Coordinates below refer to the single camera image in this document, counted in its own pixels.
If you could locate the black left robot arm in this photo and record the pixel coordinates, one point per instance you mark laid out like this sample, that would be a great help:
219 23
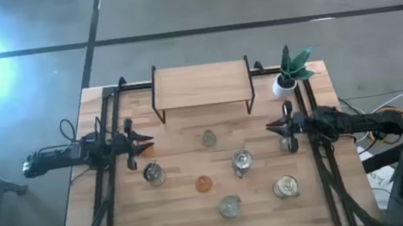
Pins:
54 158

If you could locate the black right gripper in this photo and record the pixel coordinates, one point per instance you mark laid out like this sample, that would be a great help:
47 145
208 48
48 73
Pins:
296 124

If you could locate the candle tin nut label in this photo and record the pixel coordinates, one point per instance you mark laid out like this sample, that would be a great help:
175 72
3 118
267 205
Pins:
242 160

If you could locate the wooden shelf riser black legs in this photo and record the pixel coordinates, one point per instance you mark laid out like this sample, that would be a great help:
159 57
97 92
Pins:
202 84

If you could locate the amber glass candle holder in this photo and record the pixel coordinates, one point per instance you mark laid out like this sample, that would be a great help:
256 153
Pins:
149 153
204 184

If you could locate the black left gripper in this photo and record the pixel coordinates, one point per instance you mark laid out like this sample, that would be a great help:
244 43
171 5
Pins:
129 144

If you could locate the green plant in white pot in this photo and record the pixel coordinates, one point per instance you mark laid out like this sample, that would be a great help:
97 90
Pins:
284 84

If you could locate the white paper sheet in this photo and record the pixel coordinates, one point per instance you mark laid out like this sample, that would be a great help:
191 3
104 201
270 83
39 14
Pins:
380 180

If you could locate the black stand bar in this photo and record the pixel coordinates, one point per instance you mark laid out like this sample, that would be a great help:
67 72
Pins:
385 158

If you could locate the black metal table frame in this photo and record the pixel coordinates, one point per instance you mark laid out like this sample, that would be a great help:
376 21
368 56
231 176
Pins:
137 86

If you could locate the glass jar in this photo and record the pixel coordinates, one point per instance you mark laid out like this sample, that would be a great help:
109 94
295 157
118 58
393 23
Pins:
229 206

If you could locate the candle tin cake label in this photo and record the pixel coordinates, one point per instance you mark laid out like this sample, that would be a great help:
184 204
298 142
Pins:
154 174

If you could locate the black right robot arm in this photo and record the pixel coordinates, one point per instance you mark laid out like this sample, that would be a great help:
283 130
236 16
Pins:
362 122

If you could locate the silver scented candle tin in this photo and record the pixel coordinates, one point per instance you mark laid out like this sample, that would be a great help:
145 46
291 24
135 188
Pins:
285 187

